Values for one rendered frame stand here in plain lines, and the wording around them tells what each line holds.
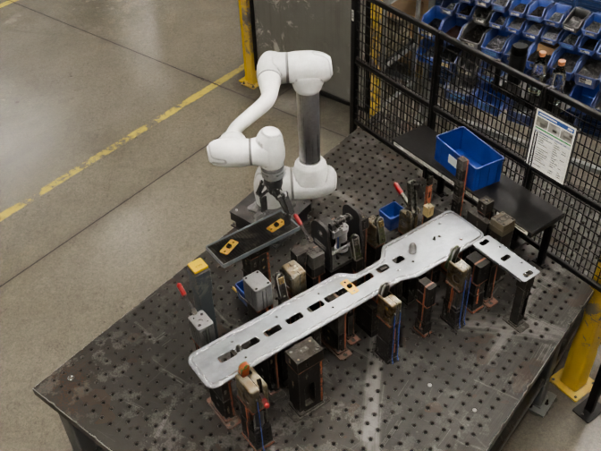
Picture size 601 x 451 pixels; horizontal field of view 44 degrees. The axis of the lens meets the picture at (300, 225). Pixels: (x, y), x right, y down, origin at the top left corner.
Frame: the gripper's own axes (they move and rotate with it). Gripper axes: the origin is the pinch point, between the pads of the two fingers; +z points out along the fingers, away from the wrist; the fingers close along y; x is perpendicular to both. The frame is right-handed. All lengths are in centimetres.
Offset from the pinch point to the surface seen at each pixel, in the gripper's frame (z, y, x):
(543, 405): 120, 97, 83
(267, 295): 16.0, 18.2, -23.0
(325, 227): 2.8, 17.8, 10.8
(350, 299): 21.4, 39.6, 1.3
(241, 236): 5.5, -5.8, -14.3
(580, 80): 35, 13, 235
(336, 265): 24.9, 20.2, 14.5
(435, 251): 21, 48, 47
